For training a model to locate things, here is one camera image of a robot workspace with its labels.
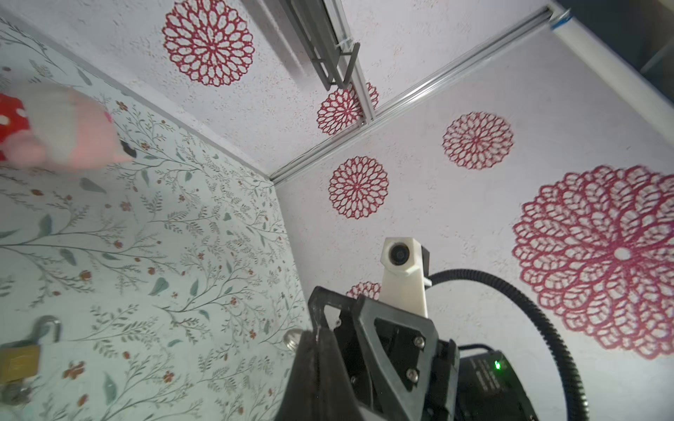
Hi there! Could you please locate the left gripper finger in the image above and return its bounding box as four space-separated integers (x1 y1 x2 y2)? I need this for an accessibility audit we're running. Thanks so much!
276 328 363 421

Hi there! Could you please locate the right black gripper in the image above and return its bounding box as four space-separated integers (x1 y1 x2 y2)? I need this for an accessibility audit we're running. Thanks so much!
308 287 458 420

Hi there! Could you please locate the brass padlock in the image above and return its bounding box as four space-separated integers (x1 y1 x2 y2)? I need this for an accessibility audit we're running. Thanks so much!
1 316 62 384

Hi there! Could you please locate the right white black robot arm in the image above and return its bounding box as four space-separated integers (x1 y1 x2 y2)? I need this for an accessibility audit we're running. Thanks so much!
309 287 538 420

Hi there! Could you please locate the pink plush pig toy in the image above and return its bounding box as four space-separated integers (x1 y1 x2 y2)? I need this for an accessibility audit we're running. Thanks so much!
1 84 137 170

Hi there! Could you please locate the grey wall shelf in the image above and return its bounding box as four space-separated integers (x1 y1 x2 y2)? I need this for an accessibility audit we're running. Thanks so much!
281 0 361 91

